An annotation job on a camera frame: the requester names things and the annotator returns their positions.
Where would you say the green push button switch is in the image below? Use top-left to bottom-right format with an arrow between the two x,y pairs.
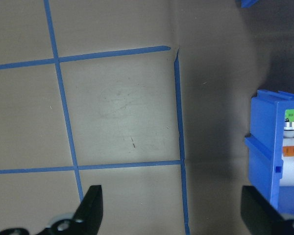
283,109 -> 294,138

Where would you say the blue button parts bin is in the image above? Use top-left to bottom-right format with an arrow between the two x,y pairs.
244,89 -> 294,218

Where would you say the blue capacitor parts bin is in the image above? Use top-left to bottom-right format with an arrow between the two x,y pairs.
236,0 -> 258,8

